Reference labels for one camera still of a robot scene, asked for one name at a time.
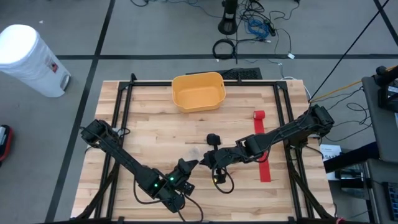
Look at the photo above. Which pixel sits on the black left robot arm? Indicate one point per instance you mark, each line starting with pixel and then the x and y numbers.
pixel 124 155

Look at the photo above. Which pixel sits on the yellow plastic bin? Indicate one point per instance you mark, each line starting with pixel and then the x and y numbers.
pixel 199 93

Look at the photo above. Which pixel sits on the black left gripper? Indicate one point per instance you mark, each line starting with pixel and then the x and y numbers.
pixel 174 199

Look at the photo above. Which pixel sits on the black desk equipment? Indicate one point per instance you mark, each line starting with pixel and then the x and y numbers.
pixel 385 90

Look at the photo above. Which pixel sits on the red elastic bandage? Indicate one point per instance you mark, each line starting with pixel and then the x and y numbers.
pixel 259 124

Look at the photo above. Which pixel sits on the black floor stand base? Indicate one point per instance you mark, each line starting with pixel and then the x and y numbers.
pixel 228 21

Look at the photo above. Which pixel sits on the black keyboard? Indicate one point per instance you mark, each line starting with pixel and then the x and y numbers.
pixel 391 202

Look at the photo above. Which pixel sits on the white printed box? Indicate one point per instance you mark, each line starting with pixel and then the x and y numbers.
pixel 329 154

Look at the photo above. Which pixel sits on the white trash can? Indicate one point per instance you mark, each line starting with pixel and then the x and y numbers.
pixel 28 59

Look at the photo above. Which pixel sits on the grey desk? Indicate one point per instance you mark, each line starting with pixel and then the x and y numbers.
pixel 381 124

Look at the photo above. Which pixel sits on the black power strip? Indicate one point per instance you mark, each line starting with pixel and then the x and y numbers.
pixel 270 28

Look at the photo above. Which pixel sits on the black mesh floor panel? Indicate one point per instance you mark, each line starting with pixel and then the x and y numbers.
pixel 242 74

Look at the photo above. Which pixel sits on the red clamp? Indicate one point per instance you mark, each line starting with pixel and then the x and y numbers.
pixel 340 221

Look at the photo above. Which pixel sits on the red black floor device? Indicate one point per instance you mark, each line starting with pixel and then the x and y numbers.
pixel 6 143

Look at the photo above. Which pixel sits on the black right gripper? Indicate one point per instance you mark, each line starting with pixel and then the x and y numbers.
pixel 228 155

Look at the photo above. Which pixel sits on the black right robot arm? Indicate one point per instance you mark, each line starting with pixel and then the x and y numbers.
pixel 280 135

